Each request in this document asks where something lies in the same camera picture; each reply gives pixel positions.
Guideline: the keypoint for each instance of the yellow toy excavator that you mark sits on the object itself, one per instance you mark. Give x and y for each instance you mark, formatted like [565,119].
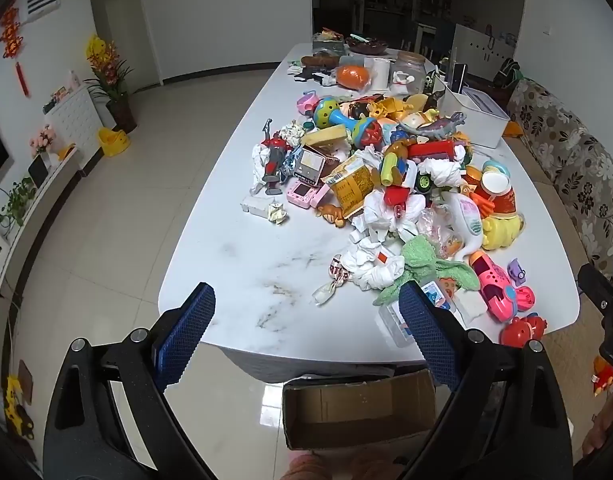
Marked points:
[16,410]

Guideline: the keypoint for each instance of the small white box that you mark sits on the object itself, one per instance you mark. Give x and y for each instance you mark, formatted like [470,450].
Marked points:
[254,205]

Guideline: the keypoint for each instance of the crumpled yellowish paper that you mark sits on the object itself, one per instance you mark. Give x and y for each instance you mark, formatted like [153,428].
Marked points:
[277,212]

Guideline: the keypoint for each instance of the white door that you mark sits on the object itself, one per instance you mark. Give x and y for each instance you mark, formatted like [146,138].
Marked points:
[131,35]

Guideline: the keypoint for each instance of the floral sofa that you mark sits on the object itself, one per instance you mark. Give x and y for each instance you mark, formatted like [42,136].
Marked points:
[576,160]

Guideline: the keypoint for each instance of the red paper cup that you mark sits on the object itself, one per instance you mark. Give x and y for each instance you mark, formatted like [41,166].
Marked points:
[496,200]

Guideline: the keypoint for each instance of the white paper roll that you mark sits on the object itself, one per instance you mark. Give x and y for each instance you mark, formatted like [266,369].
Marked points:
[381,72]

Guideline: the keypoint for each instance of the brown cardboard box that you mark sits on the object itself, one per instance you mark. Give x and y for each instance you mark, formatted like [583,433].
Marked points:
[356,410]

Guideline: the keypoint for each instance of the white low cabinet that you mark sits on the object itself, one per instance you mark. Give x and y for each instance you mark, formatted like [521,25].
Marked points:
[481,50]

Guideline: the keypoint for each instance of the person's right hand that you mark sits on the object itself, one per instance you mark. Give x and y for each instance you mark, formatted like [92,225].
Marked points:
[600,425]

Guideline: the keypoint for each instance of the red round toy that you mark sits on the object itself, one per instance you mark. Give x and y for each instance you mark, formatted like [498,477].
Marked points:
[521,332]

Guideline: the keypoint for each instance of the brown cartoon figurine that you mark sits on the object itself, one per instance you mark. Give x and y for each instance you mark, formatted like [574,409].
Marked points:
[331,212]

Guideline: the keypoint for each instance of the brown bowl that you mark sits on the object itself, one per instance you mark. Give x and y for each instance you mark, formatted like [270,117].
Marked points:
[367,45]

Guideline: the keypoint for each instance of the yellow potty chair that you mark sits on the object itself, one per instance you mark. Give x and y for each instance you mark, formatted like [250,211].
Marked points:
[114,141]

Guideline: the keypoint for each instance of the yellow orange noodle snack packet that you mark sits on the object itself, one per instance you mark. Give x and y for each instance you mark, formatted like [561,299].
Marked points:
[351,185]

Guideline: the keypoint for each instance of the red yellow toy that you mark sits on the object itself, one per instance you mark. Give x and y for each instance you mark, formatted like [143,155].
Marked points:
[604,377]

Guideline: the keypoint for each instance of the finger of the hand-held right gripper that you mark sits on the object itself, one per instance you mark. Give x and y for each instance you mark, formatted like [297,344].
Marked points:
[599,287]

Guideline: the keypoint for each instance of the crumpled white tissue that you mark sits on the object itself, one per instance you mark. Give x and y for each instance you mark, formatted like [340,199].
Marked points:
[446,172]
[391,215]
[263,160]
[371,262]
[291,132]

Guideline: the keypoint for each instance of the white candy wrapper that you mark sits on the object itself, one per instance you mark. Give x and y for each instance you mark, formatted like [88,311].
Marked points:
[331,280]

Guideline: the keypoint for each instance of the white storage box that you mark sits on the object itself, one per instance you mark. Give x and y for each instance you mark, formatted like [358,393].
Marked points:
[474,110]

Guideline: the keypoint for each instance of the white sponge block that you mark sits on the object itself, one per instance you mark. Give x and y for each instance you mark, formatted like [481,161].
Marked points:
[469,305]

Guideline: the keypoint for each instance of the green toy car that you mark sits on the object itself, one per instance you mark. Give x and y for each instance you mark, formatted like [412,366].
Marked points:
[424,182]

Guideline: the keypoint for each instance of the yellow flower potted plant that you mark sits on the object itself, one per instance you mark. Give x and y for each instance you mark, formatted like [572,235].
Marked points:
[106,70]

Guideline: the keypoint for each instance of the pink toy shoe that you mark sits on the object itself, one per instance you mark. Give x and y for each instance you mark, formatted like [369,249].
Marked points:
[494,285]

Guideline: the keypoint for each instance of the clear plastic box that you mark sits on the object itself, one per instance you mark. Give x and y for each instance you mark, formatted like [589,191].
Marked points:
[394,322]

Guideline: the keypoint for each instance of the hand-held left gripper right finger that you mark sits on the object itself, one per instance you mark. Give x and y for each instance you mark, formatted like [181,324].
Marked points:
[426,330]

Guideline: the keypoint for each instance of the clear plastic jar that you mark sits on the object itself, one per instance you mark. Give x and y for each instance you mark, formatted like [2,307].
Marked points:
[407,72]

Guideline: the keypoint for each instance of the orange bag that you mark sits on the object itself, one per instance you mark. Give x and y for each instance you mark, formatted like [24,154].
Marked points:
[512,129]

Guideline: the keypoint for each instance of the white radiator cover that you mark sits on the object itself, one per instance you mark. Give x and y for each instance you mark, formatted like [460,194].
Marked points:
[76,112]

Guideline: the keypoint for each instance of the green plush cloth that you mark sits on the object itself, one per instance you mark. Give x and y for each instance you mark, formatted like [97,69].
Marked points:
[426,265]

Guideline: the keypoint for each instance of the white television cabinet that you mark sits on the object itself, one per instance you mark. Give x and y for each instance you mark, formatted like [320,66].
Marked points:
[16,250]

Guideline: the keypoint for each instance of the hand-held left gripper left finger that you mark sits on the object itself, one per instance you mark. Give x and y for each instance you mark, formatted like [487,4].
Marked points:
[186,330]

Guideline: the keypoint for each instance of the colourful rattle toy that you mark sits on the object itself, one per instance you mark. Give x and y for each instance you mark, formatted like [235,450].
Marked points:
[336,115]

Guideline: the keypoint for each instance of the black green backpack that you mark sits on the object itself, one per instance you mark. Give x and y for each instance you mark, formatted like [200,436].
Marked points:
[506,72]

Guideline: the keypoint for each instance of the pink flower bouquet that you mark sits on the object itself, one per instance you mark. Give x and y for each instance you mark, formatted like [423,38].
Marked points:
[42,139]

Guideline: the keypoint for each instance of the grey toy box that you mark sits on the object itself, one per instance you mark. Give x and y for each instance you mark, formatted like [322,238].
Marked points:
[309,165]

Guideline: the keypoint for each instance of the grey dinosaur toy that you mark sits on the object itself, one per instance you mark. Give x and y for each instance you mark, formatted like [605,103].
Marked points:
[439,127]

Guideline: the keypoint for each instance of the red toy truck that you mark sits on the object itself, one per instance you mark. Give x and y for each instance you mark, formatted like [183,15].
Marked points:
[429,150]

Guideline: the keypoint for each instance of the pink toy basket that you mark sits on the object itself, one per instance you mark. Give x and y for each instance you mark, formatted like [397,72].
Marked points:
[306,102]

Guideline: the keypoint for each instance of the green trailing plant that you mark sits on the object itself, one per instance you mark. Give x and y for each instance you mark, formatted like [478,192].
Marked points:
[19,202]

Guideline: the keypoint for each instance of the yellow wedge block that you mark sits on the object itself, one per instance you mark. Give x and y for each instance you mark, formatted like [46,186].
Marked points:
[324,136]

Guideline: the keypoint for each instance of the pink toy camera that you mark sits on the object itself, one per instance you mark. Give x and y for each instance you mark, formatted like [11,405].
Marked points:
[306,194]

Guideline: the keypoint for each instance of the yellow plush toy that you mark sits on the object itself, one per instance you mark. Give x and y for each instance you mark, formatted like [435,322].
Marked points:
[504,230]

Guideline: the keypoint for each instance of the orange toy ball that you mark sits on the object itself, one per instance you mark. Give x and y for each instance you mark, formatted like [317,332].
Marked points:
[352,77]

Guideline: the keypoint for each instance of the person's foot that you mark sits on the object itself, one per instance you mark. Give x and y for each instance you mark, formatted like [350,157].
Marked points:
[311,467]

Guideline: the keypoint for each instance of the red robot figure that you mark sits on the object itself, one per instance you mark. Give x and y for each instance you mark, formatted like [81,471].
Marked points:
[274,160]

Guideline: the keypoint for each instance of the red knot wall decoration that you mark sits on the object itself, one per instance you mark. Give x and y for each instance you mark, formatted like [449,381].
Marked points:
[11,30]

